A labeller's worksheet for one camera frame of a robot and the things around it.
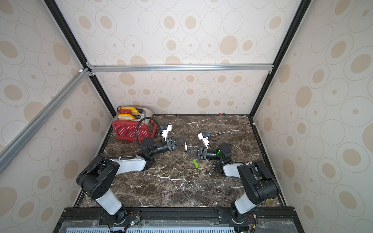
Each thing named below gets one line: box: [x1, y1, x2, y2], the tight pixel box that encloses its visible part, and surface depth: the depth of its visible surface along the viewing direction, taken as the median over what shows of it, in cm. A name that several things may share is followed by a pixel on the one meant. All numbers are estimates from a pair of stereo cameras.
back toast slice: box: [121, 106, 139, 115], surface depth 96 cm
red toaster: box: [112, 107, 158, 142], surface depth 98 cm
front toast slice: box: [117, 113, 136, 121], surface depth 93 cm
